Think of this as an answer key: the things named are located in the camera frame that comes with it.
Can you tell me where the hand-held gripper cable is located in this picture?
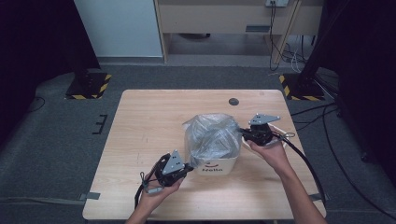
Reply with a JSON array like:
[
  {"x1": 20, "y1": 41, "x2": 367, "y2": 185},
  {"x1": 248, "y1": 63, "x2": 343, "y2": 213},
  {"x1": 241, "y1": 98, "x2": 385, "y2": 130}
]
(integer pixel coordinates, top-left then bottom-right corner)
[
  {"x1": 271, "y1": 131, "x2": 327, "y2": 203},
  {"x1": 134, "y1": 154, "x2": 163, "y2": 210}
]

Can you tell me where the short black floor cable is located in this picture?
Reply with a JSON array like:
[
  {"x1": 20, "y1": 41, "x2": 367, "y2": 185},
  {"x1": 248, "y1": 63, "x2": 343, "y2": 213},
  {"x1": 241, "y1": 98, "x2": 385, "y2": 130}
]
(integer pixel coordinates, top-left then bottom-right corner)
[{"x1": 290, "y1": 102, "x2": 339, "y2": 117}]

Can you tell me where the dark curtain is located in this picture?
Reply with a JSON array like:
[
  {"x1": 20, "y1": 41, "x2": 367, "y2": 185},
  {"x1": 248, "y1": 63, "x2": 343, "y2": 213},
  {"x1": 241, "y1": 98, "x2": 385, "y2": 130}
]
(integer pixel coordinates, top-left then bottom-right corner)
[
  {"x1": 0, "y1": 0, "x2": 102, "y2": 146},
  {"x1": 323, "y1": 0, "x2": 396, "y2": 188}
]

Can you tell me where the left hand-held gripper cable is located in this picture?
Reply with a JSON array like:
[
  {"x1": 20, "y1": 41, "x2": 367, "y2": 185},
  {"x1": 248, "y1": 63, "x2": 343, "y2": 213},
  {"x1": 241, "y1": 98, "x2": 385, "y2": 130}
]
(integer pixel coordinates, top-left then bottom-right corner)
[{"x1": 134, "y1": 154, "x2": 163, "y2": 210}]

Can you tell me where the black hanging power cable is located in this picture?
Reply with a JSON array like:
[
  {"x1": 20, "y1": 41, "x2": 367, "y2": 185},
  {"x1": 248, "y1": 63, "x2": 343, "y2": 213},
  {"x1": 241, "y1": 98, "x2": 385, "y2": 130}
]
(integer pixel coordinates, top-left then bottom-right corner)
[{"x1": 268, "y1": 1, "x2": 282, "y2": 72}]

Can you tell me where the black stand base striped edge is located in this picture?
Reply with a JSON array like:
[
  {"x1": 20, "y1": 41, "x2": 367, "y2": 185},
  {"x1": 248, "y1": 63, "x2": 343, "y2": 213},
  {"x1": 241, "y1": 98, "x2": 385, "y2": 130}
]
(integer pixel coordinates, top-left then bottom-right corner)
[
  {"x1": 278, "y1": 73, "x2": 325, "y2": 102},
  {"x1": 64, "y1": 73, "x2": 112, "y2": 101}
]

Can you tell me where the black slanted stand pole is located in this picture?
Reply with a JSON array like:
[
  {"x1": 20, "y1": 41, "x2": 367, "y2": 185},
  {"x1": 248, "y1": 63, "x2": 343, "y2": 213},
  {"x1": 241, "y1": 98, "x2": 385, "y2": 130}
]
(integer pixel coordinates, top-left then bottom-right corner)
[{"x1": 298, "y1": 0, "x2": 347, "y2": 87}]

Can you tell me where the person's right hand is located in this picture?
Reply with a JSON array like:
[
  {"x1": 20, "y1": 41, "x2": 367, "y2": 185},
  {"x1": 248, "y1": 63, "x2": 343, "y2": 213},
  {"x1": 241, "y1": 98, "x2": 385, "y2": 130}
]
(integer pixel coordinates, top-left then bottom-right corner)
[{"x1": 246, "y1": 125, "x2": 291, "y2": 172}]

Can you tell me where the thin black floor cable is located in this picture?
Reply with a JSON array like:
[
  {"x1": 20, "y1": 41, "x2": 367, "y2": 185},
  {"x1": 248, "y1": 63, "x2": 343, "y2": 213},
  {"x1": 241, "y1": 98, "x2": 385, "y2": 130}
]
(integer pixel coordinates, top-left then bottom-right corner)
[{"x1": 26, "y1": 96, "x2": 47, "y2": 114}]

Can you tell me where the long black floor cable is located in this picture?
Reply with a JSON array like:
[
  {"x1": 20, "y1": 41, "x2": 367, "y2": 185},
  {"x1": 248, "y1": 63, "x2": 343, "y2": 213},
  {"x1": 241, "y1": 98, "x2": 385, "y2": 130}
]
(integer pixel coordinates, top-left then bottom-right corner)
[{"x1": 321, "y1": 104, "x2": 396, "y2": 220}]

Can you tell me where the clear plastic bag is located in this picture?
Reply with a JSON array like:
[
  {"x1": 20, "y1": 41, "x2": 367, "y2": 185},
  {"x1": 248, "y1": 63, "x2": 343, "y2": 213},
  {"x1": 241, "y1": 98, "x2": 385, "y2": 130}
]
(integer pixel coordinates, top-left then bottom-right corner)
[{"x1": 181, "y1": 112, "x2": 244, "y2": 169}]

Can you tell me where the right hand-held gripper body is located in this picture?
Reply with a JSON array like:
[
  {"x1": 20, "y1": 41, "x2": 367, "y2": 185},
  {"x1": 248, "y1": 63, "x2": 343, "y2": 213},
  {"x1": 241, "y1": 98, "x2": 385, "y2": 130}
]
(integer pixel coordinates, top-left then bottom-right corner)
[{"x1": 246, "y1": 113, "x2": 281, "y2": 147}]

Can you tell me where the white cabinet panel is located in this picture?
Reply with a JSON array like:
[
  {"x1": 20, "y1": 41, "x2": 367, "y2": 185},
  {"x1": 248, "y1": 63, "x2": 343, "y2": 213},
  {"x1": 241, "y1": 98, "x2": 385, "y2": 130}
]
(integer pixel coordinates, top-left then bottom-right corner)
[{"x1": 74, "y1": 0, "x2": 163, "y2": 58}]

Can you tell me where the white cable bundle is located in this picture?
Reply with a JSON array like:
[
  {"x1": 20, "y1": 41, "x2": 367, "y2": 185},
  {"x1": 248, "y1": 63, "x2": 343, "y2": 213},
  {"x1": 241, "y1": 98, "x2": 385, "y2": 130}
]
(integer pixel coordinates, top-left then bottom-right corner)
[{"x1": 290, "y1": 35, "x2": 305, "y2": 74}]

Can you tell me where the beige wooden desk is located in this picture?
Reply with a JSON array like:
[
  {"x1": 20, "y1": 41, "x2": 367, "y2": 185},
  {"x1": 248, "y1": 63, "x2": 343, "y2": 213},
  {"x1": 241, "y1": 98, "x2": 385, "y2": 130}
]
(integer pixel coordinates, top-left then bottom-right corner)
[{"x1": 153, "y1": 0, "x2": 325, "y2": 65}]

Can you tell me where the right hand-held gripper cable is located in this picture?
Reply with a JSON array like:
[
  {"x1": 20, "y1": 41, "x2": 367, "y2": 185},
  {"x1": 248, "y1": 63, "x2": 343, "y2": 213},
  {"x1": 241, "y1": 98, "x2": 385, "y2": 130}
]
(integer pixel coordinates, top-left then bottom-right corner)
[{"x1": 271, "y1": 131, "x2": 327, "y2": 203}]

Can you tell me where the person's left hand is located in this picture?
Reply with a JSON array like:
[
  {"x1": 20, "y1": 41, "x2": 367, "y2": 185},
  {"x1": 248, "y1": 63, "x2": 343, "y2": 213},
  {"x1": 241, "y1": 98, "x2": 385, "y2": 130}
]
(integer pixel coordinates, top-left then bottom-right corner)
[{"x1": 139, "y1": 175, "x2": 185, "y2": 213}]

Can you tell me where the cream plastic bin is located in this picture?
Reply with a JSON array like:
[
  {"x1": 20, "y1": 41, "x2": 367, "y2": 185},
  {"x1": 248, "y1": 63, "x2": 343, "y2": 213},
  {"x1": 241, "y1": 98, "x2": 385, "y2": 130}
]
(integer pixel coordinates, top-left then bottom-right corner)
[{"x1": 185, "y1": 133, "x2": 243, "y2": 176}]

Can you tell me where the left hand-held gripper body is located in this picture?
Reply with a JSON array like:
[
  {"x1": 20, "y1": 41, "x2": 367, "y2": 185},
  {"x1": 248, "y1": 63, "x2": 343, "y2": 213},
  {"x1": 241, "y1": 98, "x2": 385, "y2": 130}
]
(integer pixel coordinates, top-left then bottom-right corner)
[{"x1": 153, "y1": 149, "x2": 191, "y2": 188}]

